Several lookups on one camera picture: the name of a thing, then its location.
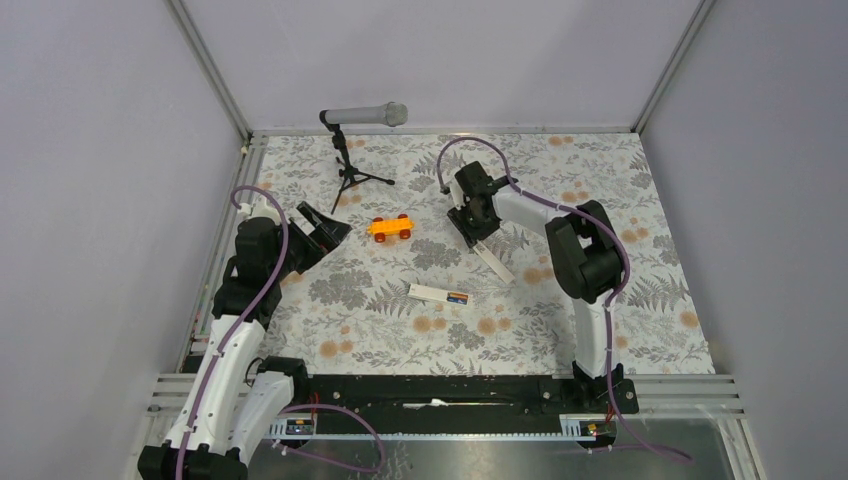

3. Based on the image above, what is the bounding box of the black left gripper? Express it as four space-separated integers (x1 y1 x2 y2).
268 202 350 280

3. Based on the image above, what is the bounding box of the white remote battery cover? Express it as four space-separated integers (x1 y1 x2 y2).
472 242 515 285

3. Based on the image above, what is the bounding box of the white remote control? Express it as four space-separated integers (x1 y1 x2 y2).
408 284 472 306

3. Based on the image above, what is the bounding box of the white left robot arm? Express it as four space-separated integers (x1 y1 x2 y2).
137 200 352 479

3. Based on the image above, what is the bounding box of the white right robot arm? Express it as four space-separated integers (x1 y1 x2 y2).
440 162 630 412

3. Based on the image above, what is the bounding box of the black microphone tripod stand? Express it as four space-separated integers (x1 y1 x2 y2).
325 124 396 214

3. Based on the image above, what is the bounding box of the orange toy car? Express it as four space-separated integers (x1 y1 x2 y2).
366 214 415 243

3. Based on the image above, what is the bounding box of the floral patterned table mat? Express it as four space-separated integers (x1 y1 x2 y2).
257 134 714 375

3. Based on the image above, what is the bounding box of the grey microphone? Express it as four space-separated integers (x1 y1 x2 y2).
319 102 408 127

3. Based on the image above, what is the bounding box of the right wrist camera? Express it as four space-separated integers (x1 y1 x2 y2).
442 182 466 207

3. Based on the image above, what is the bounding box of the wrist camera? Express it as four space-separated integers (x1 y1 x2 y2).
442 182 466 207
237 198 282 225

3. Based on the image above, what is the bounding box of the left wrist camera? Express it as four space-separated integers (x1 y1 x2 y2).
237 198 282 225

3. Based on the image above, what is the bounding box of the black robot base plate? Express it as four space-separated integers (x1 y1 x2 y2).
248 354 641 439

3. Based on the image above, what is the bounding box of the grey slotted cable duct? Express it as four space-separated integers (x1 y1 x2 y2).
264 411 618 443

